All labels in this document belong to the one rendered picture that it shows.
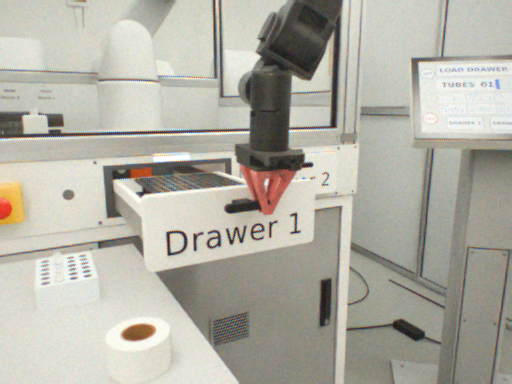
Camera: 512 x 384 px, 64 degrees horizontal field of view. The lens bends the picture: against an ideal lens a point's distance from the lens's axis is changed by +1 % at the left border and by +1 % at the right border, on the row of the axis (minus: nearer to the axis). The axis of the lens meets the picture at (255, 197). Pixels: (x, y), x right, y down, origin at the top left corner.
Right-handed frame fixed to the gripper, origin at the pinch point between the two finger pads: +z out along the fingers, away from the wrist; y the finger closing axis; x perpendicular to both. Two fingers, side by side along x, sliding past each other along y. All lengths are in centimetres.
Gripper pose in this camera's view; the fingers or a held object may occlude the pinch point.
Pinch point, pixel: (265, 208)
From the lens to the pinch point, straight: 61.4
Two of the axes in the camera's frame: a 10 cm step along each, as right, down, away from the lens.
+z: -0.3, 9.6, 2.9
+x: -8.9, 1.1, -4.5
